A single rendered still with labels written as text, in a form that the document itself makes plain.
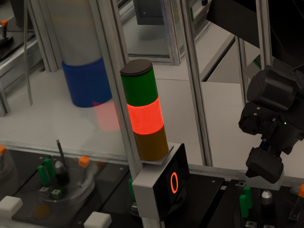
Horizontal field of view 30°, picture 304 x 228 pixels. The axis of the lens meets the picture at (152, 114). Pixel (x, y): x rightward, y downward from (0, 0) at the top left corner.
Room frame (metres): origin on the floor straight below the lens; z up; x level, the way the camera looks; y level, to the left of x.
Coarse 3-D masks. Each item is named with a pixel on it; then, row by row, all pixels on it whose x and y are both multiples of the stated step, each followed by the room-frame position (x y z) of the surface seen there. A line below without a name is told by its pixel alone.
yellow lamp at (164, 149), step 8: (136, 136) 0.75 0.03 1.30; (144, 136) 0.74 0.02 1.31; (152, 136) 0.74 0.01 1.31; (160, 136) 0.74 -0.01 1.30; (136, 144) 0.76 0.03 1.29; (144, 144) 0.74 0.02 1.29; (152, 144) 0.74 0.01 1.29; (160, 144) 0.74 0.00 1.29; (144, 152) 0.74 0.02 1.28; (152, 152) 0.74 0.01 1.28; (160, 152) 0.74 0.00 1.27; (152, 160) 0.74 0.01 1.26
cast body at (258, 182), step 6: (240, 174) 0.88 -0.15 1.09; (282, 174) 0.86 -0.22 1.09; (246, 180) 0.86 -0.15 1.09; (252, 180) 0.85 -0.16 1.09; (258, 180) 0.85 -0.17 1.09; (264, 180) 0.84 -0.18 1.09; (282, 180) 0.85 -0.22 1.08; (252, 186) 0.86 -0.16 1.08; (258, 186) 0.85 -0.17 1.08; (264, 186) 0.84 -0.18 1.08; (270, 186) 0.84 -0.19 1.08; (276, 186) 0.83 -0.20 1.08
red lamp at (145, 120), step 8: (128, 104) 0.75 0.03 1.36; (152, 104) 0.74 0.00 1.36; (136, 112) 0.74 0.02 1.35; (144, 112) 0.74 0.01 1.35; (152, 112) 0.74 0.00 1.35; (160, 112) 0.75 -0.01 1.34; (136, 120) 0.74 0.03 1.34; (144, 120) 0.74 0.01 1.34; (152, 120) 0.74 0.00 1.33; (160, 120) 0.75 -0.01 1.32; (136, 128) 0.75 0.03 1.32; (144, 128) 0.74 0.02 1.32; (152, 128) 0.74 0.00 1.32; (160, 128) 0.75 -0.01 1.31
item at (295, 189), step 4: (292, 188) 0.84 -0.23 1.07; (296, 188) 0.84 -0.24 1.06; (300, 188) 0.83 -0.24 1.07; (292, 192) 0.83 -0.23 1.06; (296, 192) 0.83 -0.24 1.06; (300, 192) 0.82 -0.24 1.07; (300, 196) 0.82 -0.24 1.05; (300, 200) 0.82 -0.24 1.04; (296, 204) 0.83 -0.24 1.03; (300, 204) 0.83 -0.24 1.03; (296, 208) 0.83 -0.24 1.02; (300, 208) 0.83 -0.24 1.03; (292, 212) 0.83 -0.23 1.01; (296, 212) 0.83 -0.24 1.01; (296, 216) 0.83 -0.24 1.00
